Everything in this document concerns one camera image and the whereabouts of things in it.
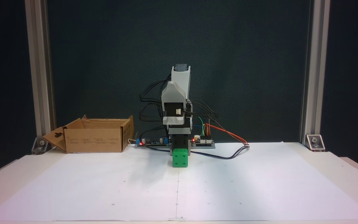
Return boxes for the green dice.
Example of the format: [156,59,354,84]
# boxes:
[172,148,189,168]

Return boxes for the brown cardboard box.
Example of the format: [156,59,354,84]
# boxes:
[42,114,135,153]

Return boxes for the metal corner bracket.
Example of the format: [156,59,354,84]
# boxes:
[305,134,326,152]
[31,137,55,155]

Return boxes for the circuit board with jumper wires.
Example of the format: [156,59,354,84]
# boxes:
[190,135,216,149]

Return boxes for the green jumper wire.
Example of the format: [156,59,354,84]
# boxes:
[195,115,205,138]

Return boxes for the aluminium frame post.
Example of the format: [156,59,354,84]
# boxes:
[25,0,57,147]
[300,0,330,145]

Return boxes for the orange red wire bundle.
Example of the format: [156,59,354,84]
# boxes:
[207,123,250,145]

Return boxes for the blue circuit board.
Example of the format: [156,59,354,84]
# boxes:
[135,132,171,149]

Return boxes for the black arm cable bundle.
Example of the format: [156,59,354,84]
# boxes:
[139,73,172,132]
[185,99,222,120]

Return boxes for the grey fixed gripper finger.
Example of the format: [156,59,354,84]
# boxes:
[161,81,187,103]

